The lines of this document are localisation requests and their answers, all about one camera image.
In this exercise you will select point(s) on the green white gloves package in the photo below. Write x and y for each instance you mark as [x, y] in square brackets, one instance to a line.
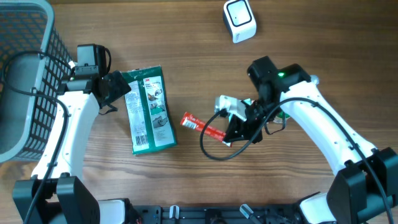
[147, 110]

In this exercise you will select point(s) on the green lid jar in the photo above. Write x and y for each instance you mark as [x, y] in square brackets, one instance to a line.
[279, 118]

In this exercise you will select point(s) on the grey plastic mesh basket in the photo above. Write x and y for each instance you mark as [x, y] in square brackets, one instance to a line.
[33, 58]

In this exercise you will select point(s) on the white barcode scanner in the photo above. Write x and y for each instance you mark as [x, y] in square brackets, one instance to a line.
[239, 20]

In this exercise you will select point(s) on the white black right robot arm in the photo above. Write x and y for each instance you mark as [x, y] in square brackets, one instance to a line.
[365, 183]

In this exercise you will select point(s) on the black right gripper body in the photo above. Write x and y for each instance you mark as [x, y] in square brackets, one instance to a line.
[258, 112]

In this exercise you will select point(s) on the yellow oil bottle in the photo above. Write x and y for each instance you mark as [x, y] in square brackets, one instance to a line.
[314, 79]

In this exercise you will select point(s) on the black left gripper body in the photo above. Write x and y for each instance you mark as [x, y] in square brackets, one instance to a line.
[106, 99]

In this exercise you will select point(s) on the mint green sachet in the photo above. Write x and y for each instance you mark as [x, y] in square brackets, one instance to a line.
[248, 101]

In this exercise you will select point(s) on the red coffee stick sachet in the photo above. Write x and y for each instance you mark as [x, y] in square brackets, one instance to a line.
[192, 122]

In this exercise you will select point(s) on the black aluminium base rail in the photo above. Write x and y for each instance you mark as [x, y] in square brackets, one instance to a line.
[275, 213]

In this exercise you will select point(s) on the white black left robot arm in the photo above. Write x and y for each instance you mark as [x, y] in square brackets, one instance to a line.
[55, 192]

